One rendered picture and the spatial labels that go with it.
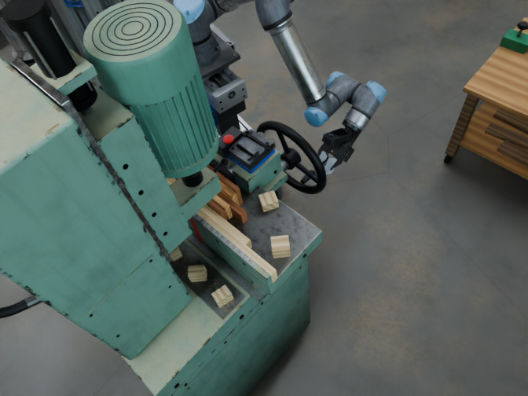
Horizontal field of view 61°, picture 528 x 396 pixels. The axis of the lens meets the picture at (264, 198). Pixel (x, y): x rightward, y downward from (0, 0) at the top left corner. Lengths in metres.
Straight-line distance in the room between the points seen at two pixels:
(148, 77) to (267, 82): 2.15
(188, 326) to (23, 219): 0.63
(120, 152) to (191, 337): 0.59
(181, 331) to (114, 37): 0.76
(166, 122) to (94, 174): 0.17
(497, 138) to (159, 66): 1.95
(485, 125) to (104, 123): 2.02
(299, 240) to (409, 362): 1.00
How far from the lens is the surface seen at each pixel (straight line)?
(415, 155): 2.52
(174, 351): 1.23
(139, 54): 0.76
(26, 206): 0.72
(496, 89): 2.16
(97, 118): 0.81
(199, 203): 1.13
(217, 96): 1.72
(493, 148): 2.41
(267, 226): 1.21
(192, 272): 1.25
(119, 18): 0.85
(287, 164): 1.41
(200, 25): 1.71
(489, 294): 2.22
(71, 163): 0.71
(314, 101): 1.47
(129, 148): 0.82
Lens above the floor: 1.95
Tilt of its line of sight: 57 degrees down
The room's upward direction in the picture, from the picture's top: 10 degrees counter-clockwise
